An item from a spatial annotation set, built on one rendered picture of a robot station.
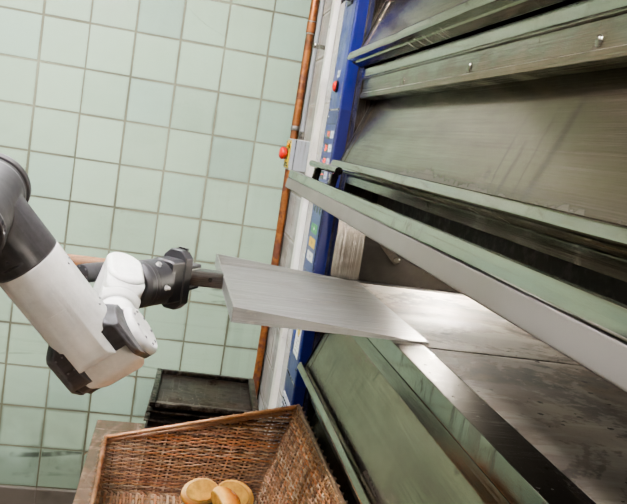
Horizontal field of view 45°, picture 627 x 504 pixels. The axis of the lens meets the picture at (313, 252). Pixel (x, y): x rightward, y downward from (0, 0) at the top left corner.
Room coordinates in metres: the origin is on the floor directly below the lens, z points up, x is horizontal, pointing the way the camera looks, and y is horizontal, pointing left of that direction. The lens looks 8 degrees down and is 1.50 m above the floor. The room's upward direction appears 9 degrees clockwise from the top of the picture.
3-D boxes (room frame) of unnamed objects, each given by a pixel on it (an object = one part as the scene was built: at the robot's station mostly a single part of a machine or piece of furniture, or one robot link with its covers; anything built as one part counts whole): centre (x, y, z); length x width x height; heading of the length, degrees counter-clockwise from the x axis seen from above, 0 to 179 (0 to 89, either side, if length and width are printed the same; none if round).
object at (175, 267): (1.43, 0.28, 1.20); 0.12 x 0.10 x 0.13; 156
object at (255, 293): (1.57, 0.00, 1.19); 0.55 x 0.36 x 0.03; 12
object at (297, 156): (2.48, 0.10, 1.46); 0.10 x 0.07 x 0.10; 11
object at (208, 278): (1.52, 0.22, 1.20); 0.09 x 0.04 x 0.03; 102
